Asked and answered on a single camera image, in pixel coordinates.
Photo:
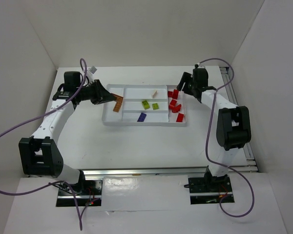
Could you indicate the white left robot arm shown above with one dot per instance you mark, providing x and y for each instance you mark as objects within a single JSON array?
[{"x": 39, "y": 153}]

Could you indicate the red L-shaped lego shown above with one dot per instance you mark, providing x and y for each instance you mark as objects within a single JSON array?
[{"x": 174, "y": 106}]

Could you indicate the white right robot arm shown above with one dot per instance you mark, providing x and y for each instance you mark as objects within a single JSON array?
[{"x": 233, "y": 129}]

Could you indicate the white compartment tray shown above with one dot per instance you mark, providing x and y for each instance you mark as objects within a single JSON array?
[{"x": 133, "y": 95}]

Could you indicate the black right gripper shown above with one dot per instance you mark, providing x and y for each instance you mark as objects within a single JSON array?
[{"x": 188, "y": 84}]

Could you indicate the lime green lego brick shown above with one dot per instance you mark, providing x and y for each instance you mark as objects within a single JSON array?
[{"x": 155, "y": 106}]

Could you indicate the green lego with eye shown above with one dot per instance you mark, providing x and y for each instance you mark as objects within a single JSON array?
[{"x": 145, "y": 104}]

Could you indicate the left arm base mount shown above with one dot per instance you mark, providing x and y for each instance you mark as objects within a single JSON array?
[{"x": 89, "y": 194}]

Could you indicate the aluminium rail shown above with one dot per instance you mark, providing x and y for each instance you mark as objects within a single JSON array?
[
  {"x": 244, "y": 161},
  {"x": 136, "y": 172}
]

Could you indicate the aluminium rail right side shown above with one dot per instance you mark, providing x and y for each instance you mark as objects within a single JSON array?
[{"x": 244, "y": 161}]

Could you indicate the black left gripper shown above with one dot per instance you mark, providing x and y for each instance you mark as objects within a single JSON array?
[{"x": 97, "y": 91}]

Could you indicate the white lego brick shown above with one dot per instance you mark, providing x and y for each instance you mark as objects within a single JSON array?
[{"x": 154, "y": 94}]

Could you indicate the small red lego brick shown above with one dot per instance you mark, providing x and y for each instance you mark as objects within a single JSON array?
[{"x": 170, "y": 94}]

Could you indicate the brown lego plate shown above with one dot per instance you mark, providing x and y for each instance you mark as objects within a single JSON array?
[{"x": 119, "y": 99}]

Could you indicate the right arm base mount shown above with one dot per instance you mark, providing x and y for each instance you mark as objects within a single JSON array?
[{"x": 201, "y": 193}]

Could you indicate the orange lego brick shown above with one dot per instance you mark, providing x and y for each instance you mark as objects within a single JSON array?
[{"x": 117, "y": 107}]

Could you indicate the purple lego brick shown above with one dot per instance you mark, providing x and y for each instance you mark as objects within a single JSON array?
[{"x": 142, "y": 117}]

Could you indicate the red curved lego brick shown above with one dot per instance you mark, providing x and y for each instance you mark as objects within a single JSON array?
[{"x": 180, "y": 117}]

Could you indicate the aluminium rail front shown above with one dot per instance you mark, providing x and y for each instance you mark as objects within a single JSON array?
[{"x": 136, "y": 172}]

